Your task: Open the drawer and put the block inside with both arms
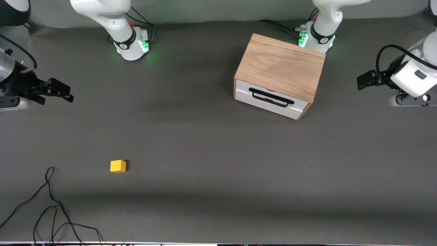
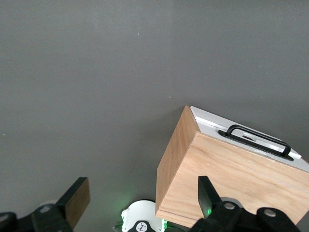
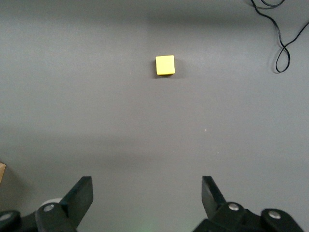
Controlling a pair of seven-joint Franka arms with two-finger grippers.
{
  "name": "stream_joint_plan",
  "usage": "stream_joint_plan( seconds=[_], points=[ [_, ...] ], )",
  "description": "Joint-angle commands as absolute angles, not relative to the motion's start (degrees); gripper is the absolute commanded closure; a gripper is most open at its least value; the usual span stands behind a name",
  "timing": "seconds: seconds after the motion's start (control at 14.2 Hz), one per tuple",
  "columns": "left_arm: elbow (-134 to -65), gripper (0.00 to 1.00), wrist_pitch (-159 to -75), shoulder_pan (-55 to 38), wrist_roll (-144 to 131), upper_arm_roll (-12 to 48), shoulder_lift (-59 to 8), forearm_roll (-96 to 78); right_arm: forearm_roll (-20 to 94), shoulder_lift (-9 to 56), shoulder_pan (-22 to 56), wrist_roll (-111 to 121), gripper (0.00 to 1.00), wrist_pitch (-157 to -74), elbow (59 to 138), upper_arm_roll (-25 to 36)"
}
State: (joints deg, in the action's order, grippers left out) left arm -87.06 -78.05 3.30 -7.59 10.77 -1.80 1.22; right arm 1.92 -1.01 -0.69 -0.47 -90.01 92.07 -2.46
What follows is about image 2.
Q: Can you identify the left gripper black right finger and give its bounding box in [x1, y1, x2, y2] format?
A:
[190, 175, 242, 232]

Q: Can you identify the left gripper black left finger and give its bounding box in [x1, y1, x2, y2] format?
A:
[31, 177, 91, 232]

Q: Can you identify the white-fronted drawer with black handle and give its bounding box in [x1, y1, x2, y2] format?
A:
[190, 105, 309, 173]

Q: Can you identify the wooden drawer cabinet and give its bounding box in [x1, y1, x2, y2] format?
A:
[155, 105, 309, 228]

